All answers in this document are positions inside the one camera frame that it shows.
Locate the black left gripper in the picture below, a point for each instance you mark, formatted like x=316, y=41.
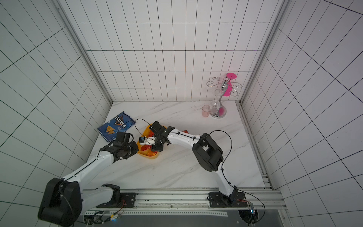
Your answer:
x=133, y=144

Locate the yellow plastic storage box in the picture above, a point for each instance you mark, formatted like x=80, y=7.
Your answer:
x=147, y=133

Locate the orange tea bag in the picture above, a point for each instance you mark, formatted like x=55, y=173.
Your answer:
x=152, y=154

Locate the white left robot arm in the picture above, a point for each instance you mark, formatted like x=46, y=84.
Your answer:
x=65, y=199

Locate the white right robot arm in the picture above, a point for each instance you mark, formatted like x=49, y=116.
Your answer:
x=207, y=152

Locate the blue Doritos chip bag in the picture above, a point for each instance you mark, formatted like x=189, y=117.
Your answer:
x=120, y=123

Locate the pink plastic cup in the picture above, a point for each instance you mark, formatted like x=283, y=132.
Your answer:
x=205, y=110

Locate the clear hanging wine glass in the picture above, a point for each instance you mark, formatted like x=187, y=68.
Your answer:
x=216, y=104

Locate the chrome glass holder stand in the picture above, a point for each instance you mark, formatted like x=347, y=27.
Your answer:
x=224, y=87

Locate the pink hanging wine glass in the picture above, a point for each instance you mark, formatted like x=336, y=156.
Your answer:
x=229, y=87

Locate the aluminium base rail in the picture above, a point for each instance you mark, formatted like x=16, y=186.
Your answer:
x=187, y=201

